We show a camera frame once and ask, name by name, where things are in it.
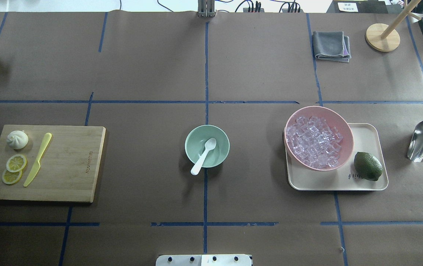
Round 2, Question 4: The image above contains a white plastic spoon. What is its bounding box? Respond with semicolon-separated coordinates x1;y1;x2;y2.
190;138;217;175

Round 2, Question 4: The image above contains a mint green bowl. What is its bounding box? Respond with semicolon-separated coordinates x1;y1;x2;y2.
185;125;230;168

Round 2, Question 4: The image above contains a pink bowl with ice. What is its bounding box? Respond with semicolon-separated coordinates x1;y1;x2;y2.
284;106;355;171

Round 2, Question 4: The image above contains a folded grey cloth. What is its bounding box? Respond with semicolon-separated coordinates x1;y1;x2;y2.
312;31;351;62

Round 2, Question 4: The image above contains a bamboo cutting board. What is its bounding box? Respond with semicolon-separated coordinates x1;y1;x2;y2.
0;125;106;203

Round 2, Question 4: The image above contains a beige plastic tray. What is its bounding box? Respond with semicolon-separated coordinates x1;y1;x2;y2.
286;123;389;191

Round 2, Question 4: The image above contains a green lime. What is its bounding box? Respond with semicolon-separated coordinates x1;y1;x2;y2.
353;151;383;181

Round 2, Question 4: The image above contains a yellow plastic knife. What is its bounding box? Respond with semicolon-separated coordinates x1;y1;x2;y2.
23;132;52;187

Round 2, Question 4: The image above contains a white steamed bun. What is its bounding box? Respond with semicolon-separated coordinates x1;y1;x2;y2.
6;131;29;150

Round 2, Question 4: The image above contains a wooden paper towel stand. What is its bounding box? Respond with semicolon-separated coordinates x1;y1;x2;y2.
364;0;421;52

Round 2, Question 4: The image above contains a lemon slice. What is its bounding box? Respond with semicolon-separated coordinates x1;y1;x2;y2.
1;169;23;185
6;154;27;173

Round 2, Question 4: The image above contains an aluminium frame post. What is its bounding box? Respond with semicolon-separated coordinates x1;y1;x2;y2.
197;0;216;17

